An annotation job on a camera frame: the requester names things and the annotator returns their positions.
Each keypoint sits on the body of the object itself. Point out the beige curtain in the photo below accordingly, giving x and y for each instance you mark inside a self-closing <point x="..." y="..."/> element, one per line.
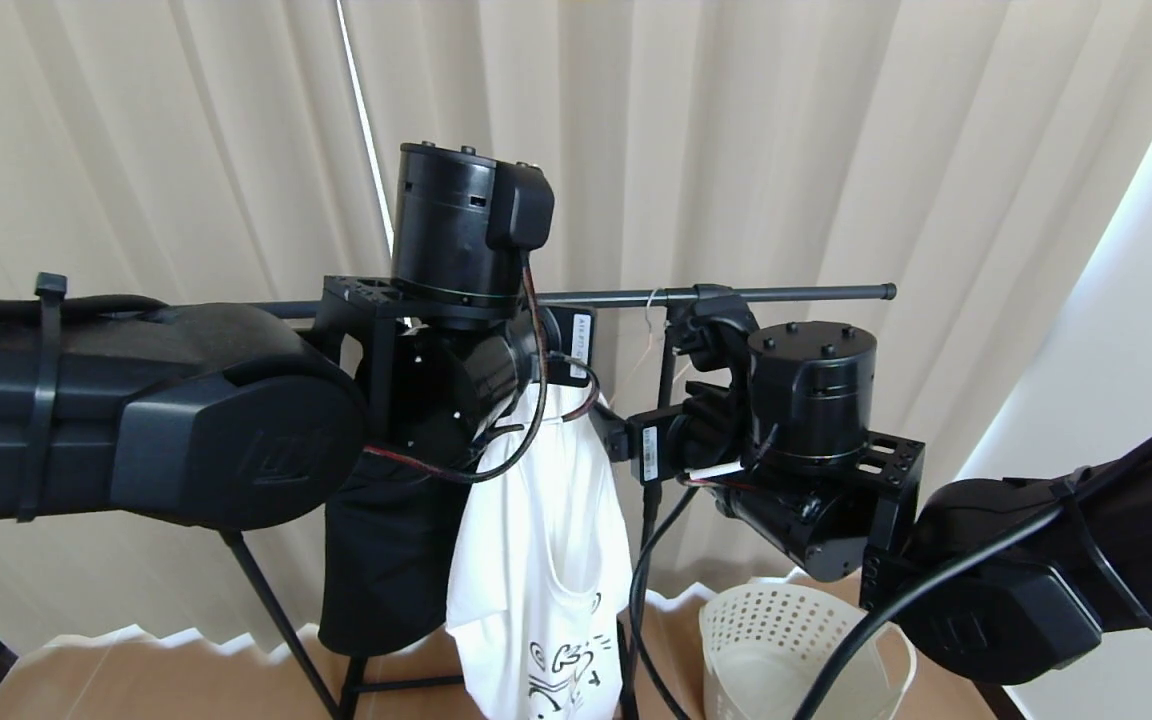
<point x="836" y="130"/>

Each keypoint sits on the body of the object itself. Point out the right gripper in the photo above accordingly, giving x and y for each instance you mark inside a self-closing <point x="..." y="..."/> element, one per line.
<point x="696" y="440"/>

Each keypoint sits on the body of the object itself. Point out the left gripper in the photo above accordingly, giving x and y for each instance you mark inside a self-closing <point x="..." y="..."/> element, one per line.
<point x="566" y="345"/>

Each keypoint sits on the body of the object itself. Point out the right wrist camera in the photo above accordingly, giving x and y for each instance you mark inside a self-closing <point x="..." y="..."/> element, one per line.
<point x="721" y="325"/>

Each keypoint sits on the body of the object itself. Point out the white laundry basket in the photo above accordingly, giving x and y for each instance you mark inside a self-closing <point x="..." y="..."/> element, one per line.
<point x="766" y="620"/>

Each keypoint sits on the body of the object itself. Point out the white garment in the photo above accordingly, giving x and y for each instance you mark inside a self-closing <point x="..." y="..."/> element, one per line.
<point x="536" y="520"/>

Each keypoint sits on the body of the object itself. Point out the black garment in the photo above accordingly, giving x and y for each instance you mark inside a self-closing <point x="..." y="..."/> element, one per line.
<point x="376" y="560"/>

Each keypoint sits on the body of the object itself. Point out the black clothes rack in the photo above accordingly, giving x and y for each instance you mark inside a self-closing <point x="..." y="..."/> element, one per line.
<point x="786" y="294"/>

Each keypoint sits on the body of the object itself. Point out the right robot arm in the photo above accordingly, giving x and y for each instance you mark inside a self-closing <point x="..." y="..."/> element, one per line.
<point x="816" y="400"/>

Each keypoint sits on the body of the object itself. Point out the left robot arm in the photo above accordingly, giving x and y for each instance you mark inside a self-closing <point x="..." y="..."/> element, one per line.
<point x="186" y="420"/>

